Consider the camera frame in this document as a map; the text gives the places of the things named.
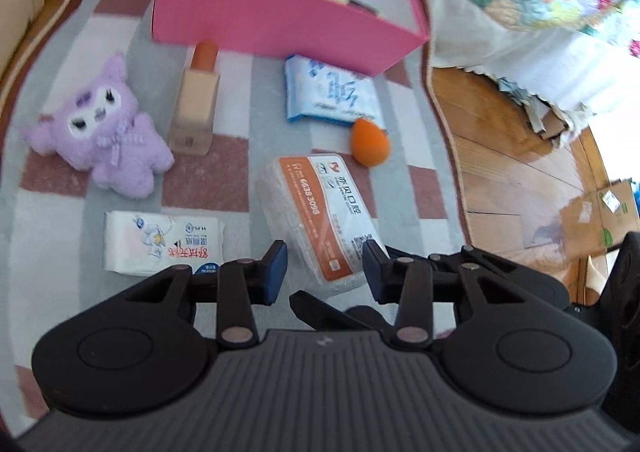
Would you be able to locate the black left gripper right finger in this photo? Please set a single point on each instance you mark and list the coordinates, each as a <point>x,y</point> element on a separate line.
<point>415,283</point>

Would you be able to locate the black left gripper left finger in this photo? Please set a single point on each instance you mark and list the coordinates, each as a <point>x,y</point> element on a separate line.
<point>233,288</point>

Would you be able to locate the beige bottle orange cap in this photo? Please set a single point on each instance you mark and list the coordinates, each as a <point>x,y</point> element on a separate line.
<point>191,130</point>

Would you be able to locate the purple plush toy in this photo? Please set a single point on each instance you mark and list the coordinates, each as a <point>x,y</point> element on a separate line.
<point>100,129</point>

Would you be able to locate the flattened cardboard piece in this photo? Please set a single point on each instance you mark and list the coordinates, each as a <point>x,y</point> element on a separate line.
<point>591,224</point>

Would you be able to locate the orange white mask package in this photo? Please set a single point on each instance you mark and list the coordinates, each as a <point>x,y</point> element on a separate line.
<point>313,204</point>

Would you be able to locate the white wet wipes pack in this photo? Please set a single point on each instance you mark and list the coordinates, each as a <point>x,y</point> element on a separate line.
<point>142,244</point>

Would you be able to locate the orange makeup sponge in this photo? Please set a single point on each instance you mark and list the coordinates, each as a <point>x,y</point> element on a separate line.
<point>370,145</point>

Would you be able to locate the checkered grey pink rug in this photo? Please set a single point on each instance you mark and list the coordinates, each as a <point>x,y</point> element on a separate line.
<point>52,216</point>

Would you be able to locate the blue white tissue pack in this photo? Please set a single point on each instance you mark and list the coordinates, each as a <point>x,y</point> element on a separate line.
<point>317,90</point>

